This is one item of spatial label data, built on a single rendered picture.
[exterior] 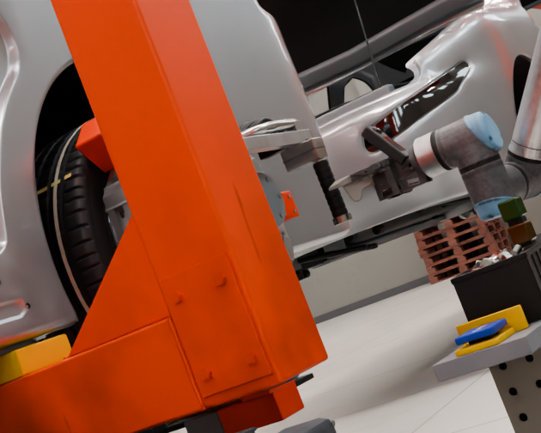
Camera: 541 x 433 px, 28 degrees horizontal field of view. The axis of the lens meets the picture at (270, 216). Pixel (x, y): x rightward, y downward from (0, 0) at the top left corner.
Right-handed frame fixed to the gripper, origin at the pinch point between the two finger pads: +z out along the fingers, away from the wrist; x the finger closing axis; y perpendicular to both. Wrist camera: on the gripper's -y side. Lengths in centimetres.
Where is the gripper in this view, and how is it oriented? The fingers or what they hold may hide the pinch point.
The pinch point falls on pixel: (342, 183)
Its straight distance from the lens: 241.2
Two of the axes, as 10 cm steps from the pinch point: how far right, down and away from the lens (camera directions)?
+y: 3.6, 9.3, -0.7
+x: 5.0, -1.3, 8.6
